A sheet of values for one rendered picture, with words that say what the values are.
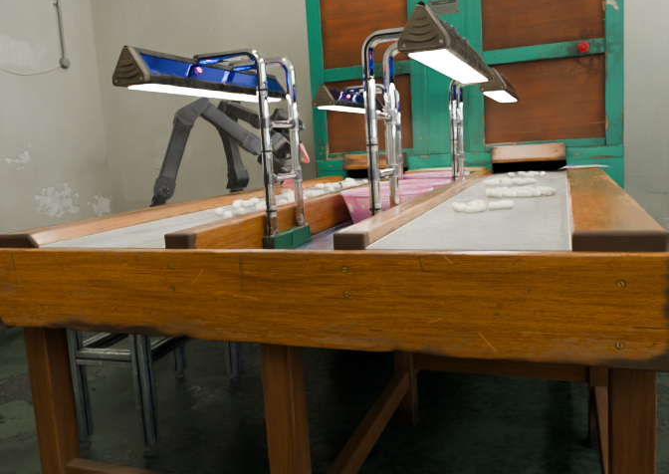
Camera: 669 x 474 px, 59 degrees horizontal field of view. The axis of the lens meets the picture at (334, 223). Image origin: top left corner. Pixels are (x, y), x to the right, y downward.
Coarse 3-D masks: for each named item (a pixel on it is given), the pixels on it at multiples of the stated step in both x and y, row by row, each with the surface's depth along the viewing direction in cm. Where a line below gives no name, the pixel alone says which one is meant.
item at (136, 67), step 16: (128, 48) 110; (128, 64) 111; (144, 64) 111; (160, 64) 117; (176, 64) 122; (192, 64) 128; (208, 64) 135; (112, 80) 112; (128, 80) 111; (144, 80) 110; (160, 80) 114; (176, 80) 118; (192, 80) 124; (208, 80) 130; (224, 80) 137; (240, 80) 145; (272, 80) 163; (256, 96) 150; (272, 96) 157
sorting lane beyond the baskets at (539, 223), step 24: (480, 192) 176; (432, 216) 127; (456, 216) 125; (480, 216) 122; (504, 216) 120; (528, 216) 118; (552, 216) 116; (384, 240) 99; (408, 240) 98; (432, 240) 96; (456, 240) 95; (480, 240) 94; (504, 240) 92; (528, 240) 91; (552, 240) 90
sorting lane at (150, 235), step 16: (224, 208) 175; (144, 224) 146; (160, 224) 144; (176, 224) 142; (192, 224) 139; (80, 240) 123; (96, 240) 122; (112, 240) 120; (128, 240) 119; (144, 240) 117; (160, 240) 116
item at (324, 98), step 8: (320, 88) 200; (328, 88) 202; (336, 88) 212; (320, 96) 200; (328, 96) 200; (336, 96) 207; (344, 96) 215; (352, 96) 224; (360, 96) 235; (312, 104) 202; (320, 104) 201; (328, 104) 200; (336, 104) 202; (344, 104) 210; (352, 104) 218; (360, 104) 227; (376, 104) 249
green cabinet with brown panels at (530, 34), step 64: (320, 0) 278; (384, 0) 267; (512, 0) 248; (576, 0) 240; (320, 64) 281; (512, 64) 252; (576, 64) 243; (320, 128) 286; (448, 128) 265; (512, 128) 255; (576, 128) 246
